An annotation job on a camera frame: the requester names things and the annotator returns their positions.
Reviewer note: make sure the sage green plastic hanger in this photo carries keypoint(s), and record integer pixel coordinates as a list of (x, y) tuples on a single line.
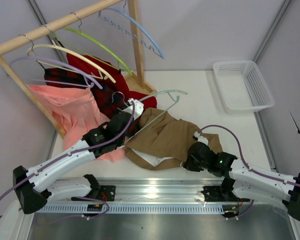
[(175, 100)]

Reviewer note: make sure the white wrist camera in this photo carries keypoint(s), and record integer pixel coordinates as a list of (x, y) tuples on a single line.
[(135, 108), (199, 138)]

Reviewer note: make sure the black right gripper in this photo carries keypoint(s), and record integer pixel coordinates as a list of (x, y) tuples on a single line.
[(193, 149)]

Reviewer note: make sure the light blue plastic hanger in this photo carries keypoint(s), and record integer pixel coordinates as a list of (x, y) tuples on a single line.
[(154, 47)]

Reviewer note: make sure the pink skirt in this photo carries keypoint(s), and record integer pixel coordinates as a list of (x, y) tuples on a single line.
[(75, 109)]

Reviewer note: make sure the aluminium mounting rail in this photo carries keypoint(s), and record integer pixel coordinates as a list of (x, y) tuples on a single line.
[(150, 190)]

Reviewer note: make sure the red black plaid skirt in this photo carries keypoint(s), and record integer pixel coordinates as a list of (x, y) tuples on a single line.
[(108, 101)]

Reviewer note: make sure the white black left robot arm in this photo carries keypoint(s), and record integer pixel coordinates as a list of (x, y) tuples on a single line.
[(80, 153)]

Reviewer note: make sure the white plastic basket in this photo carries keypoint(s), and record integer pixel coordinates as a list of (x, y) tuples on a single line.
[(242, 87)]

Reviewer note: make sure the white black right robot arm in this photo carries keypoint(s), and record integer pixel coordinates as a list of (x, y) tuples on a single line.
[(243, 181)]

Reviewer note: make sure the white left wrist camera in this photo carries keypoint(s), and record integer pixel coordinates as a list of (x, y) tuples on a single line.
[(135, 108)]

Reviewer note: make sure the tan brown skirt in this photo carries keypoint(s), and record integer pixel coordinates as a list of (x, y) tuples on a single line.
[(162, 145)]

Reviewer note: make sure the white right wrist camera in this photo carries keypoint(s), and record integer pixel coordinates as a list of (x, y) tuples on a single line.
[(199, 138)]

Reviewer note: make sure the lilac plastic hanger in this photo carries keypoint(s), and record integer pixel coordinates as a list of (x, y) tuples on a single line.
[(64, 74)]

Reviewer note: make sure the white slotted cable duct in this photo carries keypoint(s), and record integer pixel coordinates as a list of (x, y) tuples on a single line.
[(119, 208)]

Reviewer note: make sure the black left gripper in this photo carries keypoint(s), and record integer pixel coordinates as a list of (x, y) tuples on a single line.
[(125, 117)]

